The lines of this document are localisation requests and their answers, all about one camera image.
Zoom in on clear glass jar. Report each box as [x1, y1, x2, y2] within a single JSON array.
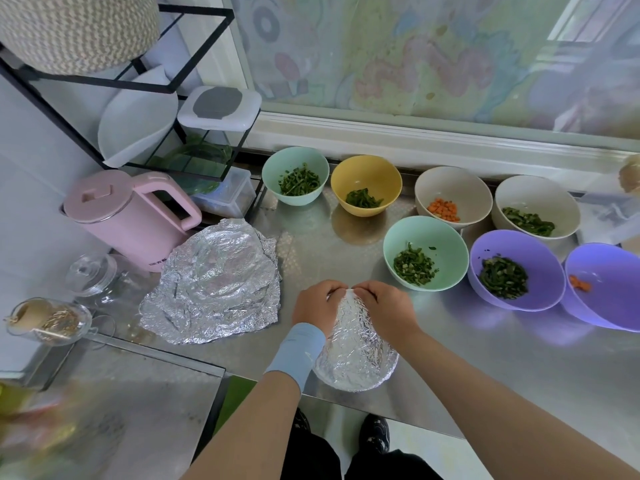
[[66, 253, 119, 298]]

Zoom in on black metal rack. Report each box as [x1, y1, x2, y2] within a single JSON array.
[[0, 5, 263, 196]]

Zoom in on person's left forearm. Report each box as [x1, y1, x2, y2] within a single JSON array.
[[183, 369, 301, 480]]

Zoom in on black left shoe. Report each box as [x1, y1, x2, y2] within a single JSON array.
[[290, 407, 313, 436]]

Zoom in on person's right forearm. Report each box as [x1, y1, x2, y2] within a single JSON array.
[[400, 329, 640, 480]]

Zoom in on light blue wristband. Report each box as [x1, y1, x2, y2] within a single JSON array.
[[264, 321, 328, 392]]

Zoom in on purple bowl chopped greens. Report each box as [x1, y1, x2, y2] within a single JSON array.
[[468, 229, 566, 313]]

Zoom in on black right shoe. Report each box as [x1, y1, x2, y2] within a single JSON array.
[[357, 413, 391, 456]]

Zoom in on purple bowl carrot pieces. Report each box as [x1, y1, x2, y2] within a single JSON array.
[[560, 243, 640, 333]]

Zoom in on clear plastic box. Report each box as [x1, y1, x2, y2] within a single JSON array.
[[192, 167, 255, 219]]

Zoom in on white plate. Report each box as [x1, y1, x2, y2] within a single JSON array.
[[97, 67, 179, 169]]

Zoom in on beige bowl with greens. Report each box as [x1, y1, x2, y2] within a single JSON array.
[[494, 175, 582, 243]]

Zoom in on pink electric kettle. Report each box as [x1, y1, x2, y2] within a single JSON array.
[[63, 169, 203, 273]]

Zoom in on person's left hand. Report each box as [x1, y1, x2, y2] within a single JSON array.
[[291, 279, 349, 339]]

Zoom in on woven rope basket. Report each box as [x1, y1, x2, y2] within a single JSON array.
[[0, 0, 161, 76]]

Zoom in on person's right hand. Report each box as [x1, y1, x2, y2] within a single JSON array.
[[352, 281, 421, 354]]

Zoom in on green floor mat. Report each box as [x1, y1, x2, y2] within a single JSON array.
[[195, 375, 259, 466]]

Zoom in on mint green bowl chopped greens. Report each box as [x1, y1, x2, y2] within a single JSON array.
[[383, 215, 470, 293]]

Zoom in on black shoe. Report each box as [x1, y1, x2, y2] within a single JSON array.
[[290, 407, 313, 436], [357, 413, 391, 456]]

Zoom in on foil-covered bowl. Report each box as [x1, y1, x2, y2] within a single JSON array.
[[314, 287, 400, 393]]

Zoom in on stack of aluminium foil sheets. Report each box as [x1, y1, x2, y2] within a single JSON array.
[[138, 217, 283, 346]]

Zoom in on black trousers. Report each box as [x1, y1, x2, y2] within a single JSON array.
[[280, 429, 446, 480]]

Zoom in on stainless steel countertop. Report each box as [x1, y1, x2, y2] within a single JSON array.
[[0, 165, 640, 480]]

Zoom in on white bowl carrot pieces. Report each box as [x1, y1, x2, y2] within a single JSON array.
[[415, 165, 494, 230]]

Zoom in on mint green bowl green beans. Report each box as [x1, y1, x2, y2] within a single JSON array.
[[262, 145, 330, 207]]

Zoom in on yellow bowl with greens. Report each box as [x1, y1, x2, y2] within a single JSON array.
[[331, 155, 403, 218]]

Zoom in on window with cartoon film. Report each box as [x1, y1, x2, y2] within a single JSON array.
[[165, 0, 640, 186]]

